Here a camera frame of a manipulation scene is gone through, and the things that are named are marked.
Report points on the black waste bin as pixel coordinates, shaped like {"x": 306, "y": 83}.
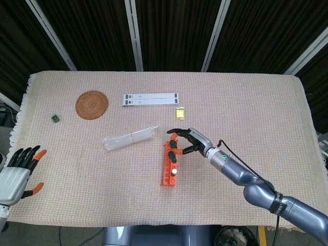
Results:
{"x": 235, "y": 238}

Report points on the small green box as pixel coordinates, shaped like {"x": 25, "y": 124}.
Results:
{"x": 55, "y": 118}

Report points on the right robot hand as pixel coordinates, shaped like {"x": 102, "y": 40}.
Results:
{"x": 201, "y": 141}

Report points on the clear bag of tubes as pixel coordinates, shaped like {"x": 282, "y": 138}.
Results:
{"x": 128, "y": 138}

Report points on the white partition frame post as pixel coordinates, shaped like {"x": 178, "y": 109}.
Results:
{"x": 134, "y": 33}
{"x": 51, "y": 33}
{"x": 9, "y": 101}
{"x": 216, "y": 33}
{"x": 307, "y": 55}

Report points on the round woven rattan coaster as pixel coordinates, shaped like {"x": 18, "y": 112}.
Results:
{"x": 91, "y": 105}

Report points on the orange holder block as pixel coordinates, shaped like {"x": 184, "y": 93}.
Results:
{"x": 167, "y": 176}

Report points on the small yellow packet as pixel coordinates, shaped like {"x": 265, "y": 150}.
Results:
{"x": 180, "y": 113}

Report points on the beige woven tablecloth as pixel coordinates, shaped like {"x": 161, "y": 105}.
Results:
{"x": 243, "y": 102}

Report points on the white folded laptop stand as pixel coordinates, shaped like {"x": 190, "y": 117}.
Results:
{"x": 151, "y": 100}

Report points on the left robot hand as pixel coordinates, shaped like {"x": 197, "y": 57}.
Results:
{"x": 12, "y": 182}

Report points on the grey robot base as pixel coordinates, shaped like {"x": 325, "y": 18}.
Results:
{"x": 159, "y": 237}

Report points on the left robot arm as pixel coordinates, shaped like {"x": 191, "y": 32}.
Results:
{"x": 3, "y": 215}

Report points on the black silver precision screwdriver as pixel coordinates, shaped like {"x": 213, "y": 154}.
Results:
{"x": 174, "y": 171}

